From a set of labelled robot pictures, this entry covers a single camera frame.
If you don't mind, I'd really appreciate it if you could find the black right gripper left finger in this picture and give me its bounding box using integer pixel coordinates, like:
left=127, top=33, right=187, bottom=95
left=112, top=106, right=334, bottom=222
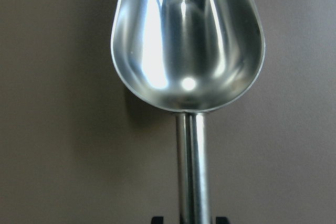
left=151, top=216, right=164, bottom=224

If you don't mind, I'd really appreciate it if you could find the steel ice scoop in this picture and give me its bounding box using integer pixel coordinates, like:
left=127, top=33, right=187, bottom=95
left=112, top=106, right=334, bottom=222
left=111, top=0, right=265, bottom=223

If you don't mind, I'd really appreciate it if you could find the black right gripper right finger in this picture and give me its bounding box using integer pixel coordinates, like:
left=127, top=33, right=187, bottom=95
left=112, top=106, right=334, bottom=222
left=215, top=217, right=229, bottom=224

